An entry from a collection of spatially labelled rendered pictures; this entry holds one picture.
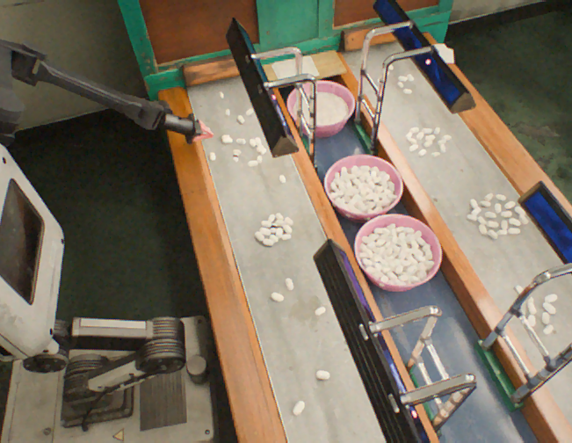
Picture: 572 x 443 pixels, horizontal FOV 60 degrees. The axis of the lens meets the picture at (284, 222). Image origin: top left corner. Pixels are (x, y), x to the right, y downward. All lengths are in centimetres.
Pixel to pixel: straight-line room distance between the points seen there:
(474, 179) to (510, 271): 37
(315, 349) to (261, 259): 34
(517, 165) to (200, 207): 111
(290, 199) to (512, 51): 247
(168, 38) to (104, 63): 104
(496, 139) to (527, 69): 176
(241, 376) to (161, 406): 41
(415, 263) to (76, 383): 107
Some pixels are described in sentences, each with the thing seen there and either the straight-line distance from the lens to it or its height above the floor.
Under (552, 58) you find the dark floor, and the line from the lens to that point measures 387.
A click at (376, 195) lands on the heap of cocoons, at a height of 74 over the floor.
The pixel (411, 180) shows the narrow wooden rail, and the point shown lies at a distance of 176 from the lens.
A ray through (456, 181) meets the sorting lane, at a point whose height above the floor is 74.
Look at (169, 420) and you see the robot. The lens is 170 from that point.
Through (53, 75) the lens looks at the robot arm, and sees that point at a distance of 167.
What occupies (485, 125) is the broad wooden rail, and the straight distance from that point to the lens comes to 202.
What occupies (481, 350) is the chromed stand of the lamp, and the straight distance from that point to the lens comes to 155.
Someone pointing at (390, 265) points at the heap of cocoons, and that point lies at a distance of 157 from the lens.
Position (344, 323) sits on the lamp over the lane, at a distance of 111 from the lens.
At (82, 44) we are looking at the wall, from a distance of 298.
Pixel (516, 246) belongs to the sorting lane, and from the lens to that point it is 172.
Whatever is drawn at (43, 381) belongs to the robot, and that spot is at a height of 47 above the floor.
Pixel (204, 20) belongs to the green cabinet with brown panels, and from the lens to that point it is 205.
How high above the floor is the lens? 207
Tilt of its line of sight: 54 degrees down
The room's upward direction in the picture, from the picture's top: 4 degrees counter-clockwise
